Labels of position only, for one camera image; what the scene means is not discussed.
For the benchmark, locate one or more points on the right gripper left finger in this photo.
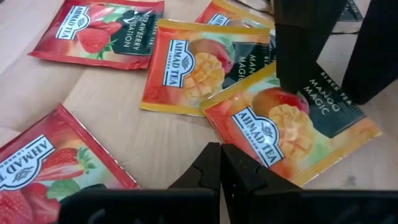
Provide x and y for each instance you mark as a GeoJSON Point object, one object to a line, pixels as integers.
{"type": "Point", "coordinates": [140, 208]}

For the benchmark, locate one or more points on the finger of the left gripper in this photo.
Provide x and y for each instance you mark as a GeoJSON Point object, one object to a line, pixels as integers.
{"type": "Point", "coordinates": [298, 37]}
{"type": "Point", "coordinates": [379, 46]}

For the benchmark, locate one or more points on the red strawberry tea bag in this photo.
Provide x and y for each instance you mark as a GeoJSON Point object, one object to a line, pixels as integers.
{"type": "Point", "coordinates": [93, 40]}
{"type": "Point", "coordinates": [46, 168]}

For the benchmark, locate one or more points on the orange mango tea bag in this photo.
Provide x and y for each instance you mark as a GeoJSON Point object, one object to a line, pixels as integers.
{"type": "Point", "coordinates": [224, 14]}
{"type": "Point", "coordinates": [199, 71]}
{"type": "Point", "coordinates": [295, 130]}

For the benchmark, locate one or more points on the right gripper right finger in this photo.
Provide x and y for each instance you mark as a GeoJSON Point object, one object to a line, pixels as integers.
{"type": "Point", "coordinates": [311, 208]}

